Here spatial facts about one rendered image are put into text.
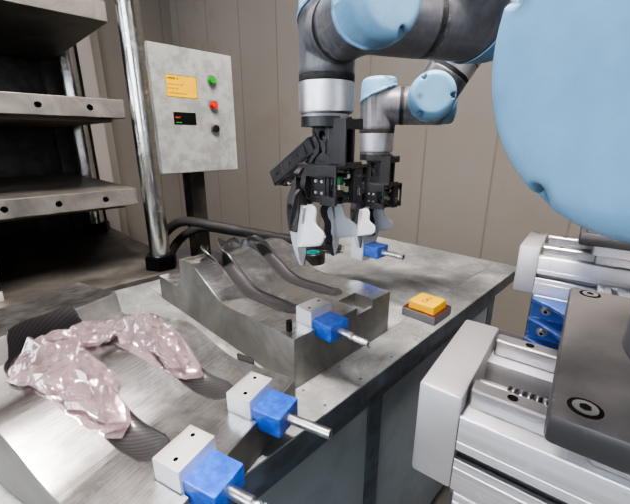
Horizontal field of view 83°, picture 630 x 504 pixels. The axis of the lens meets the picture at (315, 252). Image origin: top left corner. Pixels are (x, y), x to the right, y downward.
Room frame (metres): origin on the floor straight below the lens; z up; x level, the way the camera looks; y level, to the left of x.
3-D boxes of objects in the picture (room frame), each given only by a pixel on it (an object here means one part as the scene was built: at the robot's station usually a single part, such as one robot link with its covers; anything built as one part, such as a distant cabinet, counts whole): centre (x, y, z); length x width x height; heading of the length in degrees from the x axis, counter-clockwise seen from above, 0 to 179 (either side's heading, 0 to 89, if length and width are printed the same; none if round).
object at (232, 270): (0.73, 0.11, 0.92); 0.35 x 0.16 x 0.09; 45
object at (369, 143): (0.83, -0.14, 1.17); 0.08 x 0.08 x 0.05
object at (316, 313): (0.51, -0.03, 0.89); 0.13 x 0.05 x 0.05; 45
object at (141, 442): (0.43, 0.29, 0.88); 0.34 x 0.15 x 0.07; 62
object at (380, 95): (0.82, -0.14, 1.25); 0.09 x 0.08 x 0.11; 76
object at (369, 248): (0.81, -0.15, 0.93); 0.13 x 0.05 x 0.05; 45
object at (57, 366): (0.44, 0.30, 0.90); 0.26 x 0.18 x 0.08; 62
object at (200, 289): (0.75, 0.12, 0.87); 0.50 x 0.26 x 0.14; 45
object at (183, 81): (1.39, 0.46, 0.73); 0.30 x 0.22 x 1.47; 135
